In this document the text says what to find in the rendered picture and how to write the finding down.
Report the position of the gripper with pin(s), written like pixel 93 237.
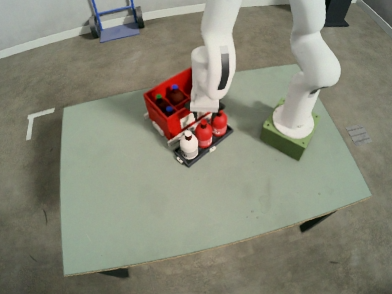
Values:
pixel 193 95

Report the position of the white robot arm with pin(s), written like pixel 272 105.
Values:
pixel 212 74

